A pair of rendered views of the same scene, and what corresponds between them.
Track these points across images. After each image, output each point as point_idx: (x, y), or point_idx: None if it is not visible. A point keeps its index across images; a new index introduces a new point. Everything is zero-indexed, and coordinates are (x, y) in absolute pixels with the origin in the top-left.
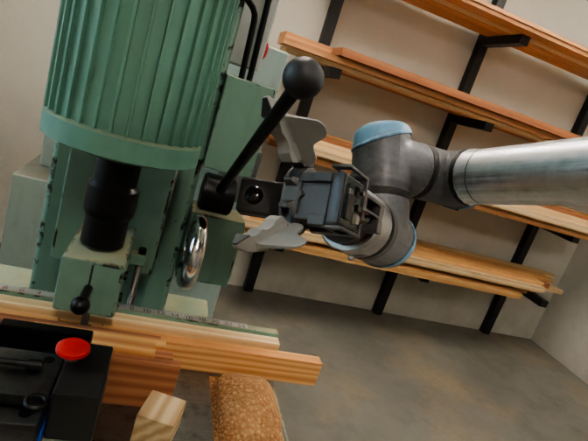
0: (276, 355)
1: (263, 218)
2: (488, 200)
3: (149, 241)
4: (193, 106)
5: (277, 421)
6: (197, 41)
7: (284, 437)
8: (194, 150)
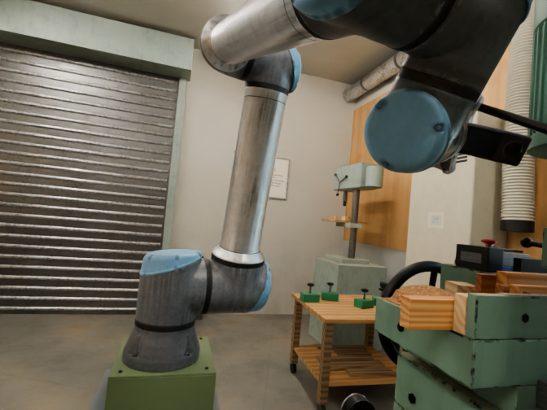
0: (448, 297)
1: (494, 161)
2: (309, 43)
3: None
4: (530, 110)
5: (401, 289)
6: (531, 78)
7: (392, 303)
8: (535, 133)
